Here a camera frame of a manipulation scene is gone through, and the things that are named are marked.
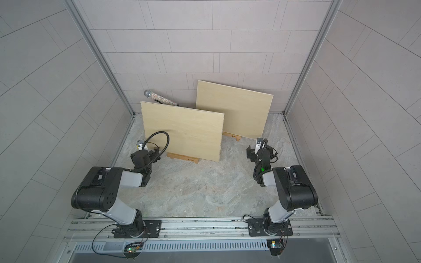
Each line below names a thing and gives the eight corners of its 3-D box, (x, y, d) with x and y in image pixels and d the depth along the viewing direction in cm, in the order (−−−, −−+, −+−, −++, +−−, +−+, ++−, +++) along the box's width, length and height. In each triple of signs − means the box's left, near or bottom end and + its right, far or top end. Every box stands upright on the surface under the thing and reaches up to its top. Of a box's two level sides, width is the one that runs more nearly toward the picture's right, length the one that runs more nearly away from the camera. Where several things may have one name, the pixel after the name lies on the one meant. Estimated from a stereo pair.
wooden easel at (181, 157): (168, 159, 95) (166, 154, 91) (169, 157, 96) (167, 152, 92) (198, 164, 93) (197, 160, 89) (198, 162, 94) (197, 157, 90)
